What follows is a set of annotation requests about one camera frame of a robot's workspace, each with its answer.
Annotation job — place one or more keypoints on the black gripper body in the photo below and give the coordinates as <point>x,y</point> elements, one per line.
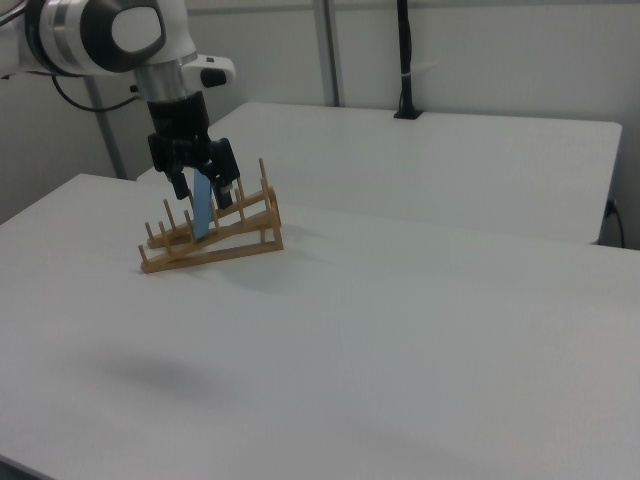
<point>177,120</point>

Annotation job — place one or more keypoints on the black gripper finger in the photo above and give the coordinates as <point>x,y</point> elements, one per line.
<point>180,186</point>
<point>223,172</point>

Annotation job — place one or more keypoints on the blue round plate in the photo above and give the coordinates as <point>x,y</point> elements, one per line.
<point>202,210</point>

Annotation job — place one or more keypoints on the black camera pole with base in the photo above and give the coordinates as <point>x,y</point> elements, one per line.
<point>406,60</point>

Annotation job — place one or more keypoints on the white back table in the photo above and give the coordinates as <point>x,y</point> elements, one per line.
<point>425,160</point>

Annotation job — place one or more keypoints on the wooden plate rack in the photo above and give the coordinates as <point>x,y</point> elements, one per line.
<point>220,245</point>

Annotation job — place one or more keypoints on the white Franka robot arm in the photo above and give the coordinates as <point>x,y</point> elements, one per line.
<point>75,35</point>

